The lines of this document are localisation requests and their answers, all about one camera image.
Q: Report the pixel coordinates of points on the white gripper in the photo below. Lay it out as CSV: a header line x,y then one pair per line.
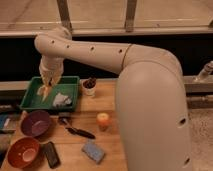
x,y
51,70

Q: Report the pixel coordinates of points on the yellow banana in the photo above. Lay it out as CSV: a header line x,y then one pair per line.
x,y
44,91

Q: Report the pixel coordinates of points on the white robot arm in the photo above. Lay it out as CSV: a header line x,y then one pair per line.
x,y
150,96

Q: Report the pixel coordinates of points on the green plastic tray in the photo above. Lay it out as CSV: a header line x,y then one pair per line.
x,y
68,85

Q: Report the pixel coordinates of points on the crumpled grey cloth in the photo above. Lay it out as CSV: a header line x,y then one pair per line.
x,y
61,100

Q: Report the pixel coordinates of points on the white cup with contents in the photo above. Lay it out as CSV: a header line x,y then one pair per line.
x,y
88,86

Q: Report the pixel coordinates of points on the dark purple bowl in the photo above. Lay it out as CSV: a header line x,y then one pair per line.
x,y
36,123

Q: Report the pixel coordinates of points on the blue object at left edge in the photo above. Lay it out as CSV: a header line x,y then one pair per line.
x,y
4,121

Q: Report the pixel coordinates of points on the red yellow apple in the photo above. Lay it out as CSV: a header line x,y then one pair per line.
x,y
103,120

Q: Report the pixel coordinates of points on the orange bowl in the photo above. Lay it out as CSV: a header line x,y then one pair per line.
x,y
23,152

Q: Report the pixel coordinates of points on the black rectangular block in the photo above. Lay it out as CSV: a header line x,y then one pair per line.
x,y
51,154

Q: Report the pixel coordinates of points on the blue sponge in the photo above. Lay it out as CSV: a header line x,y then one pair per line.
x,y
93,151

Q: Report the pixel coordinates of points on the black handled brush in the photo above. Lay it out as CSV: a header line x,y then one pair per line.
x,y
64,119

